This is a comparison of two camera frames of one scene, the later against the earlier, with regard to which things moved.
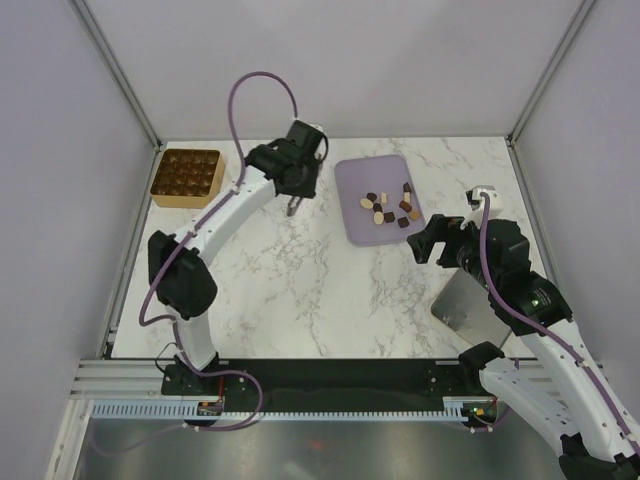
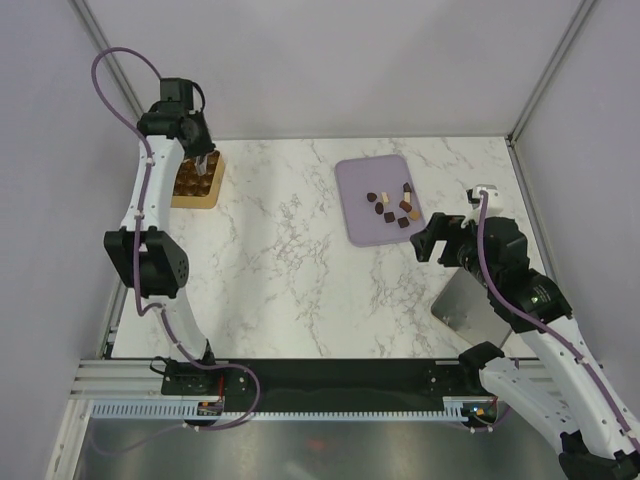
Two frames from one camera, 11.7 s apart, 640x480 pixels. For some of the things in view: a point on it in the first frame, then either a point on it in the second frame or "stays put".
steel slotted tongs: x=293 y=205 → x=202 y=164
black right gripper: x=440 y=228 stays put
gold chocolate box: x=187 y=178 stays put
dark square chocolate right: x=403 y=222 stays put
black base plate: x=325 y=381 stays put
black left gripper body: x=305 y=186 → x=204 y=142
